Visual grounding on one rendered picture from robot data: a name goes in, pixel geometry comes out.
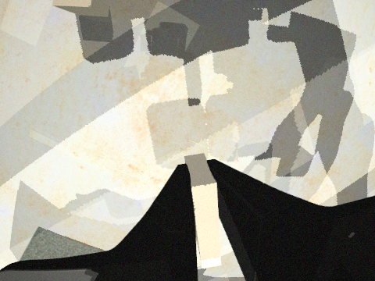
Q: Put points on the beige rectangular block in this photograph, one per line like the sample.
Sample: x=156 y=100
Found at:
x=204 y=189
x=84 y=7

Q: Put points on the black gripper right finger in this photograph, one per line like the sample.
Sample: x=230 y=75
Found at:
x=279 y=237

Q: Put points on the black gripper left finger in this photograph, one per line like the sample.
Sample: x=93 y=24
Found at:
x=161 y=247

